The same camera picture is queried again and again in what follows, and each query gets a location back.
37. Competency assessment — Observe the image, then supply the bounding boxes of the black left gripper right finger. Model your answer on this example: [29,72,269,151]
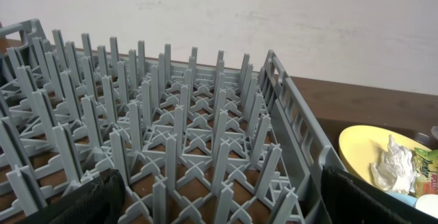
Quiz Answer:
[321,166,437,224]

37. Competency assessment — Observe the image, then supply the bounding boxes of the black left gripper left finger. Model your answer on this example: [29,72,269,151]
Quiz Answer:
[20,169,125,224]

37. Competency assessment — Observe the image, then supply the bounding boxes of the white tissue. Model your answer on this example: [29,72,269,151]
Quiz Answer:
[370,135,416,195]

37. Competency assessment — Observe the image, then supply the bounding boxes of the light blue saucer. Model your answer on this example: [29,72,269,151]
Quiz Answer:
[387,192,417,207]

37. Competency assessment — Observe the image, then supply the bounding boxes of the white small cup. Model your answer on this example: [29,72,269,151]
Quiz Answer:
[414,194,438,219]

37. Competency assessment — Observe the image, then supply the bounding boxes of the green snack wrapper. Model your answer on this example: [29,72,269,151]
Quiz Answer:
[413,148,437,197]

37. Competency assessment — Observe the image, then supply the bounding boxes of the grey dishwasher rack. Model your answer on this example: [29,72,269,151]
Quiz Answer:
[1,19,341,223]

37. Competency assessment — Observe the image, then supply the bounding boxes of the yellow plate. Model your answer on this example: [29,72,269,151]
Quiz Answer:
[339,125,430,187]

